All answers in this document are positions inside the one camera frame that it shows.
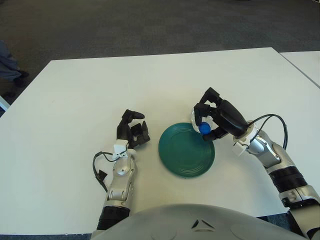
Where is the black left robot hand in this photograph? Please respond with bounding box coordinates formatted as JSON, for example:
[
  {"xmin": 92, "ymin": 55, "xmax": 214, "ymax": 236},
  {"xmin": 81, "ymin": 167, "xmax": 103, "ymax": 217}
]
[{"xmin": 116, "ymin": 108, "xmax": 151, "ymax": 150}]

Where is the white furniture corner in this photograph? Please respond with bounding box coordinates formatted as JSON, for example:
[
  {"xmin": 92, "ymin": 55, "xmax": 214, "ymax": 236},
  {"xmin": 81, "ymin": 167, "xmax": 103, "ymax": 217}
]
[{"xmin": 0, "ymin": 94, "xmax": 11, "ymax": 111}]

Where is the grey robot torso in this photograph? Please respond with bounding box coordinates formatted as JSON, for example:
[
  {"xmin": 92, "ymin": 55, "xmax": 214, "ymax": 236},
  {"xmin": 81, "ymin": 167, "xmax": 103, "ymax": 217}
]
[{"xmin": 91, "ymin": 203, "xmax": 306, "ymax": 240}]

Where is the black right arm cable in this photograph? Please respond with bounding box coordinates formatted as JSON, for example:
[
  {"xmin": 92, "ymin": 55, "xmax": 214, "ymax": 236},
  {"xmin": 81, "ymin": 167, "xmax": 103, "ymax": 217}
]
[{"xmin": 246, "ymin": 114, "xmax": 288, "ymax": 151}]

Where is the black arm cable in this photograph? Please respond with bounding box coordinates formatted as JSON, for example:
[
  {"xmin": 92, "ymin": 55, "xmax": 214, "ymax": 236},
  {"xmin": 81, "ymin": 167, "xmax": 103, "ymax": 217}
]
[
  {"xmin": 246, "ymin": 114, "xmax": 288, "ymax": 151},
  {"xmin": 92, "ymin": 151, "xmax": 126, "ymax": 193}
]

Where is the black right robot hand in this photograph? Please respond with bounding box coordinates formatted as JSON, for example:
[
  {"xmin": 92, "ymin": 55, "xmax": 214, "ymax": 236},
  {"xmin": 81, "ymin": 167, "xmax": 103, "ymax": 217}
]
[{"xmin": 193, "ymin": 87, "xmax": 249, "ymax": 142}]

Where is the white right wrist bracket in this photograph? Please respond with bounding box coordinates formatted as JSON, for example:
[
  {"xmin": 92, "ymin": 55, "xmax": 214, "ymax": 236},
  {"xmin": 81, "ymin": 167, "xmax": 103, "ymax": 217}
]
[{"xmin": 232, "ymin": 141, "xmax": 247, "ymax": 156}]

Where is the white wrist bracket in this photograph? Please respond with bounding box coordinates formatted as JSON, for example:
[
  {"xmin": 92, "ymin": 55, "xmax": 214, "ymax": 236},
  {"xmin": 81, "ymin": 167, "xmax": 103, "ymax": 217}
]
[
  {"xmin": 232, "ymin": 141, "xmax": 247, "ymax": 156},
  {"xmin": 112, "ymin": 139, "xmax": 129, "ymax": 161}
]

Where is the clear bottle with blue cap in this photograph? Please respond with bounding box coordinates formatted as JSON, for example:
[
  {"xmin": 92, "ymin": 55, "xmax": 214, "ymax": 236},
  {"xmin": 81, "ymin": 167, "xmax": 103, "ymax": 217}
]
[{"xmin": 191, "ymin": 107, "xmax": 217, "ymax": 135}]

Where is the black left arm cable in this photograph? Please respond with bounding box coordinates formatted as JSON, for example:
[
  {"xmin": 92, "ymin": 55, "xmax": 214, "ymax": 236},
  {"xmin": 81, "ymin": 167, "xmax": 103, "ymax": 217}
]
[{"xmin": 92, "ymin": 151, "xmax": 126, "ymax": 193}]

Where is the green round plate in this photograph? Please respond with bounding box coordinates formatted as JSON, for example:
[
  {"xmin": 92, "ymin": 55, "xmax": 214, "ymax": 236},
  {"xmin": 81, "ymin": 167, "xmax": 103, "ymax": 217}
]
[{"xmin": 158, "ymin": 121, "xmax": 216, "ymax": 180}]

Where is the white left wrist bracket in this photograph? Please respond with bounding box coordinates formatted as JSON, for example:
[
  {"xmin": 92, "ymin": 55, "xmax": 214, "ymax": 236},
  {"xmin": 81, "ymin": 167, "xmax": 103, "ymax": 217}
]
[{"xmin": 112, "ymin": 139, "xmax": 129, "ymax": 161}]

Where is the person in blue jeans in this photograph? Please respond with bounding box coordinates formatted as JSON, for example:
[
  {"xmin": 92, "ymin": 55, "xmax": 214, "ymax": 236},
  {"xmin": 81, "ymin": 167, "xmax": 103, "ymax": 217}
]
[{"xmin": 0, "ymin": 39, "xmax": 30, "ymax": 87}]

